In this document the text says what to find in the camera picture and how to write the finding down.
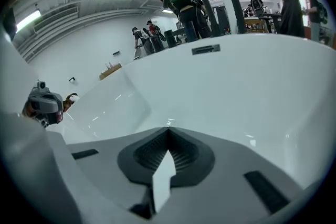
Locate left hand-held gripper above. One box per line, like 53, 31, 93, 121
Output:
27, 80, 64, 128

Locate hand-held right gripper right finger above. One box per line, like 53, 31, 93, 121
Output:
157, 127, 307, 224

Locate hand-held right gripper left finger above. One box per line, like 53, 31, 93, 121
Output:
65, 127, 169, 224

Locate white bathtub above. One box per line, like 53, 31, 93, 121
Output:
47, 33, 336, 189

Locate long ceiling light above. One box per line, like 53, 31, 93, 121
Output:
15, 9, 42, 34

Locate black faucet knob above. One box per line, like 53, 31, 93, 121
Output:
185, 20, 200, 42
164, 29, 180, 49

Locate metal overflow slot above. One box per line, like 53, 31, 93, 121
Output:
191, 44, 221, 56

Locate black hand shower wand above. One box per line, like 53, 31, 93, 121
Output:
225, 0, 247, 35

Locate black jacket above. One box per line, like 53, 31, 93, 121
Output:
280, 0, 306, 38

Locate wooden wall shelf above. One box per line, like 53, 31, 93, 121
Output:
99, 61, 123, 81

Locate white wall vent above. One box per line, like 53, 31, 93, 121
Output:
33, 6, 79, 33

